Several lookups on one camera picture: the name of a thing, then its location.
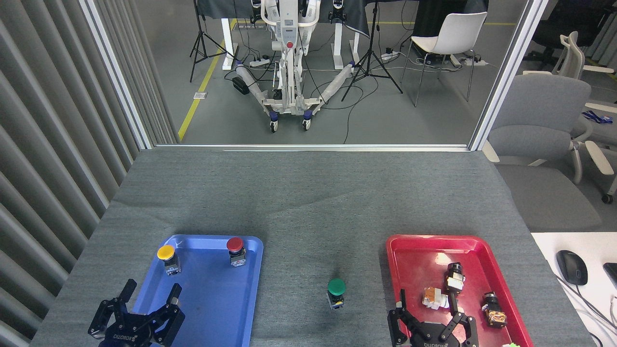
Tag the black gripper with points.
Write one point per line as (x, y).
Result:
(439, 338)
(127, 335)

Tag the green push button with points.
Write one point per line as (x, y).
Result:
(336, 286)

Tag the yellow push button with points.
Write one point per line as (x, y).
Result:
(166, 252)

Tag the red push button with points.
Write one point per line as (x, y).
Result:
(234, 244)

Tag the red plastic tray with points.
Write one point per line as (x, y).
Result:
(414, 255)

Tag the blue plastic tray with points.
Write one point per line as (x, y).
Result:
(217, 299)

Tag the small green object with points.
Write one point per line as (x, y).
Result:
(513, 345)

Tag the white desk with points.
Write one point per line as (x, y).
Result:
(549, 250)

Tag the black computer mouse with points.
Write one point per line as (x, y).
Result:
(572, 267)

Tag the black keyboard corner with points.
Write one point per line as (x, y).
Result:
(612, 274)

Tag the grey floor plate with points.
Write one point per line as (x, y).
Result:
(200, 95)

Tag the grey office chair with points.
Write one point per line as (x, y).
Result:
(544, 111)

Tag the black box on floor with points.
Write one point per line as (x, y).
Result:
(240, 86)

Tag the white power strip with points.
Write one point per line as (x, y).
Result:
(475, 61)
(259, 61)
(389, 55)

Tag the black tripod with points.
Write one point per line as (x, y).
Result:
(370, 58)
(201, 46)

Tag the white table leg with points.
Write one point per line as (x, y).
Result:
(227, 43)
(339, 46)

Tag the white chair with metal legs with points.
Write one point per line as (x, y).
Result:
(455, 33)

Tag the white stand on wheels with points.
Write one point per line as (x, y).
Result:
(289, 48)

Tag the white office chair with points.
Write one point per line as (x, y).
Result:
(573, 55)

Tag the black table cloth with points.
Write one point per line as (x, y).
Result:
(356, 17)

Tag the black office chair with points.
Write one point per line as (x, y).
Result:
(554, 29)

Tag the white and orange switch block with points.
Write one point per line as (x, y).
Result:
(434, 298)

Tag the black switch with white base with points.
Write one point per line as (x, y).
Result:
(454, 278)

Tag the black switch with orange base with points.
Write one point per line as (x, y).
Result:
(494, 311)

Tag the silver rail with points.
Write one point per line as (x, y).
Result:
(313, 147)

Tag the silver post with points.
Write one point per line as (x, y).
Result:
(115, 72)
(506, 72)

